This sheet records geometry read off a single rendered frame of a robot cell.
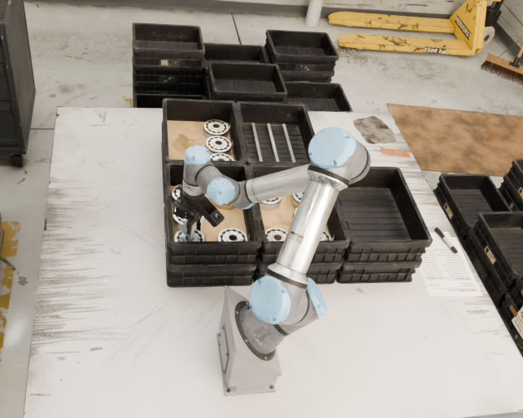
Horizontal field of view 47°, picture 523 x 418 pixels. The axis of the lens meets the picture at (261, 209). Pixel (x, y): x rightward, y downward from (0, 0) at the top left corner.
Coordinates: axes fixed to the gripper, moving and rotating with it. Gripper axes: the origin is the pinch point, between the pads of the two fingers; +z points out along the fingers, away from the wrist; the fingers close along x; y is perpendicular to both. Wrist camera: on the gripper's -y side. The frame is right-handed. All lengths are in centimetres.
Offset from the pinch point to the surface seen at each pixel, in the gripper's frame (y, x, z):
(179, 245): -1.9, 12.7, -7.2
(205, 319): -16.5, 17.2, 15.3
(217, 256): -11.4, 4.1, -0.5
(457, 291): -86, -46, 15
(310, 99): 28, -172, 48
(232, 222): -6.2, -14.8, 2.3
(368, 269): -55, -29, 7
